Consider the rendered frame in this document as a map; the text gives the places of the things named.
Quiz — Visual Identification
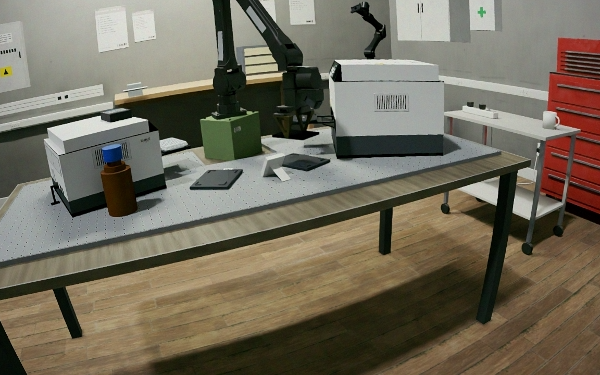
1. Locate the brown bottle with blue cap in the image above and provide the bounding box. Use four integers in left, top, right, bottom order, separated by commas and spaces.
101, 144, 138, 217

